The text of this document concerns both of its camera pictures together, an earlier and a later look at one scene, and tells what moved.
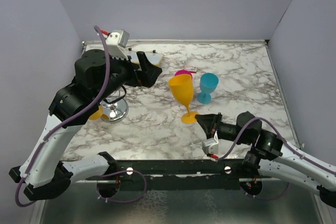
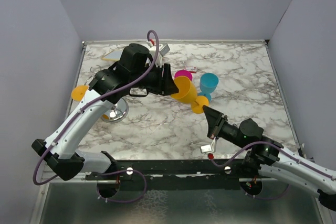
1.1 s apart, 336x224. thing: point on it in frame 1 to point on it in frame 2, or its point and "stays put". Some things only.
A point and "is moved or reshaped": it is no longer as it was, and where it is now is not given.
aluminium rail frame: [92, 203] stays put
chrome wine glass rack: [116, 112] stays put
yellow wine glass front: [182, 86] is moved or reshaped
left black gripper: [148, 75] to [165, 85]
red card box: [192, 69] stays put
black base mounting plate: [215, 174] stays put
